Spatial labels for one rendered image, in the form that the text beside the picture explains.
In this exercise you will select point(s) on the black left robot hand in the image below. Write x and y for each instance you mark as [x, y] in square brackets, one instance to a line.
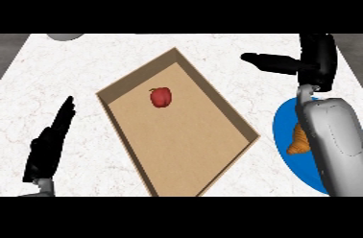
[47, 146]

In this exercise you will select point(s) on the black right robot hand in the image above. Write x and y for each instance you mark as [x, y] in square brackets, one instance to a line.
[317, 61]

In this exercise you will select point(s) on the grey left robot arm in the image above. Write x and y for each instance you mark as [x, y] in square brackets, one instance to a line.
[41, 188]

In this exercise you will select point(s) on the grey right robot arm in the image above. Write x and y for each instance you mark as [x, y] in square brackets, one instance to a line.
[331, 142]

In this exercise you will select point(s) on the blue plate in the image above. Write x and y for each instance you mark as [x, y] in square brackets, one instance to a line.
[291, 142]

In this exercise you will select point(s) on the brown cardboard box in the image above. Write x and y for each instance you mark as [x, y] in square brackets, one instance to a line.
[177, 126]

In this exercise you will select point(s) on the red bell pepper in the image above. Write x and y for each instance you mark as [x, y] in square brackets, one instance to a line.
[161, 97]

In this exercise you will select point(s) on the orange croissant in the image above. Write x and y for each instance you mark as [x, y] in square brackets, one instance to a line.
[298, 142]

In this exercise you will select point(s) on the grey round object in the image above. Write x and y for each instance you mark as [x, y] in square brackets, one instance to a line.
[65, 36]

